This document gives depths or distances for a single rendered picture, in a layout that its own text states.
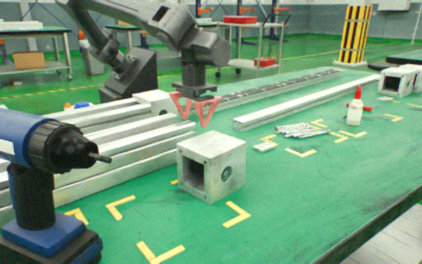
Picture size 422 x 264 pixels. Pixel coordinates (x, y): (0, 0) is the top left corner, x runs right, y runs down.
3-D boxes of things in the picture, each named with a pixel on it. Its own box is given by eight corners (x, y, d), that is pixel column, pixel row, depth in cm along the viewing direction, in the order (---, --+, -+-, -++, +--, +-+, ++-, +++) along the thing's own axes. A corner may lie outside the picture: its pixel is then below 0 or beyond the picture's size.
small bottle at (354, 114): (362, 124, 97) (369, 86, 92) (354, 127, 95) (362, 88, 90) (350, 121, 100) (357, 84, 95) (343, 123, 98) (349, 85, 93)
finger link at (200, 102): (199, 133, 73) (199, 93, 70) (181, 125, 78) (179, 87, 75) (221, 126, 77) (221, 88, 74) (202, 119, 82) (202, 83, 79)
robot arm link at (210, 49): (176, 2, 69) (153, 33, 67) (211, 1, 61) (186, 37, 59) (206, 41, 77) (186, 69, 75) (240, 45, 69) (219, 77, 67)
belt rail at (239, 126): (372, 80, 153) (374, 74, 152) (381, 82, 150) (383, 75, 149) (232, 128, 94) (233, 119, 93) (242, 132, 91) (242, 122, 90)
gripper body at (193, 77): (196, 98, 71) (196, 64, 68) (170, 89, 78) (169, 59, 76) (218, 93, 75) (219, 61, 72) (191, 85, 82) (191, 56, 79)
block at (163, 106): (155, 116, 104) (153, 88, 100) (178, 126, 95) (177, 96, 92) (131, 122, 98) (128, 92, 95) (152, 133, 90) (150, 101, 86)
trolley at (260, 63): (214, 77, 536) (215, 13, 499) (237, 72, 570) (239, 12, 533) (263, 88, 464) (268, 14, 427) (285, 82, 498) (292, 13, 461)
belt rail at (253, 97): (334, 75, 166) (335, 69, 165) (342, 76, 163) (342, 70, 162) (191, 113, 107) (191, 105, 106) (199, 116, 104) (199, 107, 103)
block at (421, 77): (395, 84, 145) (401, 63, 142) (425, 89, 137) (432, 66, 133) (386, 88, 139) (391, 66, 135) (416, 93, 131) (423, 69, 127)
